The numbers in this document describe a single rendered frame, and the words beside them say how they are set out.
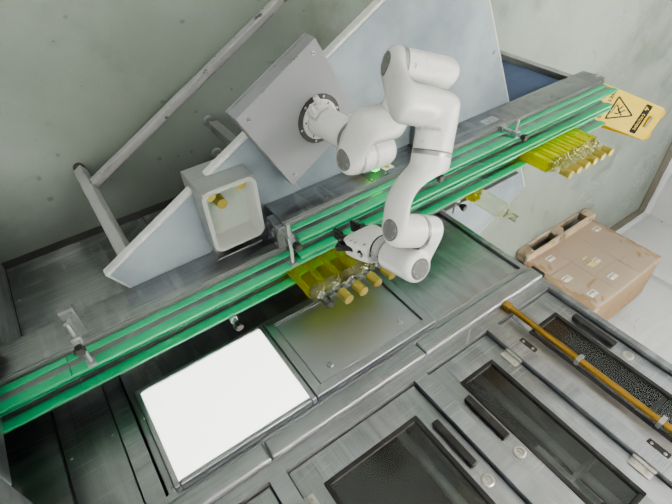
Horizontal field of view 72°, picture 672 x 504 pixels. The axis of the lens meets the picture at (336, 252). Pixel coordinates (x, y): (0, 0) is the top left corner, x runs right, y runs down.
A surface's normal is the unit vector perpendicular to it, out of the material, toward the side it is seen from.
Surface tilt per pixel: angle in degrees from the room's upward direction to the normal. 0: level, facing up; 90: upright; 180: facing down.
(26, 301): 90
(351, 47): 0
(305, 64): 2
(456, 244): 90
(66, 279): 90
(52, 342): 90
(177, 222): 0
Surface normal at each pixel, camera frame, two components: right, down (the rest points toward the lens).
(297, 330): -0.04, -0.74
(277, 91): 0.61, 0.51
